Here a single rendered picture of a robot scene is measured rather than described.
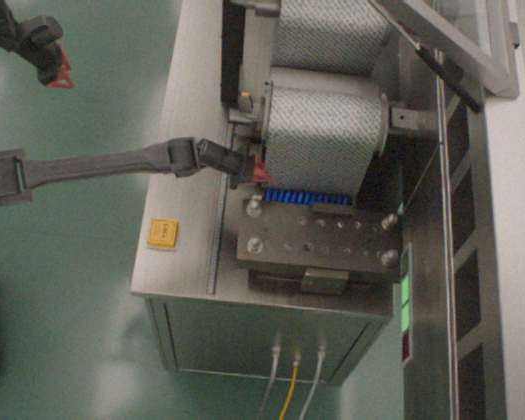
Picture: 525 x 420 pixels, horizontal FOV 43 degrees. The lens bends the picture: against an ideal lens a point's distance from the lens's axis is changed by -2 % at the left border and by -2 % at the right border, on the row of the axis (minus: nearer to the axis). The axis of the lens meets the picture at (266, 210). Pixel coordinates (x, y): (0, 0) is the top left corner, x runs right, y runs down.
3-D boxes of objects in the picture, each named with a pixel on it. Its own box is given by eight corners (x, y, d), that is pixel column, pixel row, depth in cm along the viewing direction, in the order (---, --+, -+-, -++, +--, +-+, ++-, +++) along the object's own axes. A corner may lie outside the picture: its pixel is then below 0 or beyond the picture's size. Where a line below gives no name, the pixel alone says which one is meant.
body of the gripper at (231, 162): (235, 192, 162) (208, 181, 159) (239, 155, 167) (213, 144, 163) (250, 181, 157) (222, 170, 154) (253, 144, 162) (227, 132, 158)
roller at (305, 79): (268, 86, 172) (272, 55, 162) (368, 97, 173) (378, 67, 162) (264, 125, 167) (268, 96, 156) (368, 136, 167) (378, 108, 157)
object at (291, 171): (261, 187, 170) (266, 147, 154) (355, 197, 171) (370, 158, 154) (261, 189, 170) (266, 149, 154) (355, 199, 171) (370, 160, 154)
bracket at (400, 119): (390, 111, 152) (392, 106, 150) (415, 114, 152) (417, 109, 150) (390, 130, 150) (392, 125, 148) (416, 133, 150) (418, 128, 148)
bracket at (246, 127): (233, 167, 186) (237, 100, 159) (257, 169, 186) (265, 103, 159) (231, 183, 184) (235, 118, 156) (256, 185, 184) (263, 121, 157)
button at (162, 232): (151, 221, 177) (150, 217, 175) (178, 223, 177) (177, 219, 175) (147, 245, 174) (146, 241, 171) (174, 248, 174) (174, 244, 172)
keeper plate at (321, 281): (301, 283, 171) (306, 267, 161) (340, 287, 171) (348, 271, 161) (300, 293, 170) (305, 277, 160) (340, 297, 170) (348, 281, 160)
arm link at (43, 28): (-10, 14, 158) (-8, 41, 155) (28, -9, 155) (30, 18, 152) (25, 39, 169) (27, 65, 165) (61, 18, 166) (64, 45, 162)
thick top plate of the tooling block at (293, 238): (241, 209, 172) (242, 197, 167) (399, 225, 173) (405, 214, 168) (235, 268, 165) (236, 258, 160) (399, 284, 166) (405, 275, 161)
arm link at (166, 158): (-1, 203, 132) (-10, 150, 133) (-3, 207, 137) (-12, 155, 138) (199, 175, 152) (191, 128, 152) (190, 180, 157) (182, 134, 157)
